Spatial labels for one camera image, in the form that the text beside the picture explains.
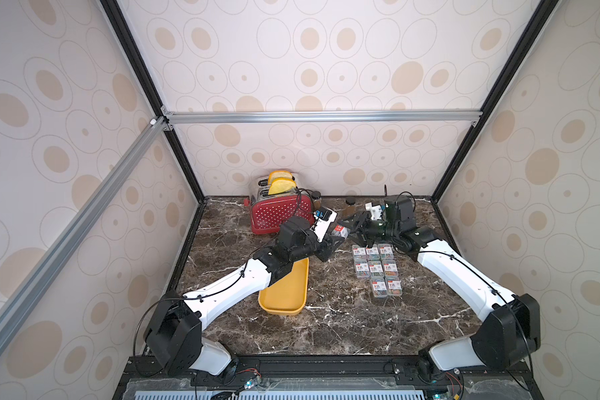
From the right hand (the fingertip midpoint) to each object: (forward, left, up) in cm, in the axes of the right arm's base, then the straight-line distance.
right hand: (336, 230), depth 75 cm
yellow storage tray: (-11, +15, -24) cm, 31 cm away
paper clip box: (-2, -1, +2) cm, 3 cm away
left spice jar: (+30, +7, -18) cm, 36 cm away
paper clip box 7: (-6, -22, -26) cm, 34 cm away
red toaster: (+18, +25, -11) cm, 33 cm away
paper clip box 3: (+8, -16, -24) cm, 30 cm away
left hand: (-3, -2, 0) cm, 4 cm away
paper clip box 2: (+7, -11, -24) cm, 27 cm away
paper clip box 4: (+1, -17, -25) cm, 30 cm away
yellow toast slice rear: (+31, +22, -4) cm, 38 cm away
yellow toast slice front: (+25, +21, -5) cm, 33 cm away
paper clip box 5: (+1, -22, -25) cm, 34 cm away
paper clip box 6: (-7, -17, -25) cm, 31 cm away
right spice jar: (+30, -8, -17) cm, 35 cm away
